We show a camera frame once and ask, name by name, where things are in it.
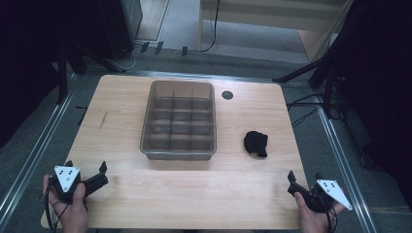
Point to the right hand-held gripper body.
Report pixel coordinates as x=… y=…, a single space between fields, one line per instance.
x=325 y=195

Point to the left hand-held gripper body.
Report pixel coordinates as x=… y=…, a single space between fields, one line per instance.
x=66 y=177

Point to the black cloth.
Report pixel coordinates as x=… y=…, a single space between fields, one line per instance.
x=255 y=143

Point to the grey divided storage box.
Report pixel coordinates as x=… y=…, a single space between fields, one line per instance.
x=178 y=121

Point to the person's right hand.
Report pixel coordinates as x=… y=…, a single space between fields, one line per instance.
x=311 y=218

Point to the person's left hand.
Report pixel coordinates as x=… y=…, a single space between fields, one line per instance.
x=73 y=215

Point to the black tripod stand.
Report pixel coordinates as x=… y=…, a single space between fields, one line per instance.
x=301 y=72

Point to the black tripod legs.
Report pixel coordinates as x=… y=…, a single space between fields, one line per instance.
x=103 y=61

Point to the dark curtain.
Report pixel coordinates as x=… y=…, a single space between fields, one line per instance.
x=382 y=81
x=26 y=64

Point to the dark round table grommet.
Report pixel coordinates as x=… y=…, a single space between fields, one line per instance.
x=227 y=95

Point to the black furniture foot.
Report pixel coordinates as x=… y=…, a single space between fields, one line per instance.
x=144 y=47
x=159 y=47
x=184 y=51

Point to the dark cabinet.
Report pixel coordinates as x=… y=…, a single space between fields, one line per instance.
x=120 y=26

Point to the light wooden shelf unit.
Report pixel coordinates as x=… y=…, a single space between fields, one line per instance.
x=265 y=16

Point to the metal floor rail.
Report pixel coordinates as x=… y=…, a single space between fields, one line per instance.
x=35 y=152
x=343 y=168

